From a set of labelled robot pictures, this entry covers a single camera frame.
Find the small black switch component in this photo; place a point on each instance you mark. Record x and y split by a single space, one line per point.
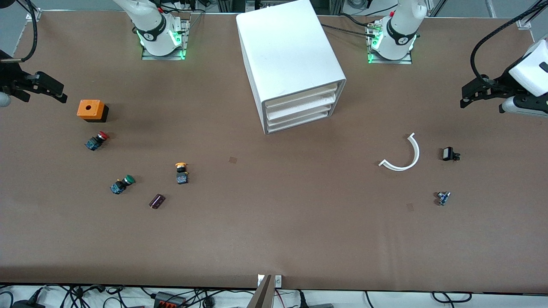
448 154

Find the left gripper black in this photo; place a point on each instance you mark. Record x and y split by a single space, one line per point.
500 83

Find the white drawer cabinet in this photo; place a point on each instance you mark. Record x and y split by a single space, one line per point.
287 47

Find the black power adapter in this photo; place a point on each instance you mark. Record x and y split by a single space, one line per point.
28 304

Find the yellow push button switch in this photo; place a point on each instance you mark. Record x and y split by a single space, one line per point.
182 173

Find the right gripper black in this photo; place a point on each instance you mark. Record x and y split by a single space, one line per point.
9 79

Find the white metal edge bracket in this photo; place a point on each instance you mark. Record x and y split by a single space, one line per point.
278 280

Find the brown wooden beam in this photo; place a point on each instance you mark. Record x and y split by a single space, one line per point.
261 297

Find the white curved plastic strip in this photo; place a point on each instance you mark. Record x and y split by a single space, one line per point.
414 156

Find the black power strip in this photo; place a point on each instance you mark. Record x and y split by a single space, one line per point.
169 300

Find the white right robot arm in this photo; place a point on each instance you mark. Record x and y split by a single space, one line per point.
154 25

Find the red push button switch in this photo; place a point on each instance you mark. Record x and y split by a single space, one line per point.
96 140

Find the small blue potentiometer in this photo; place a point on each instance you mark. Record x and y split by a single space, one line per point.
443 198

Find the white drawer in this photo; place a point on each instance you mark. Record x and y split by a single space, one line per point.
299 120
299 110
299 97

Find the orange box with hole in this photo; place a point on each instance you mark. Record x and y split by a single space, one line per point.
90 109

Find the dark purple capacitor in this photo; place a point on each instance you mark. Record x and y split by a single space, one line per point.
157 201

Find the white table corner bracket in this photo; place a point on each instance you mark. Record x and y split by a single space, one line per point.
33 15
523 23

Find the green push button switch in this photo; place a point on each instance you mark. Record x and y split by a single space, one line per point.
122 184

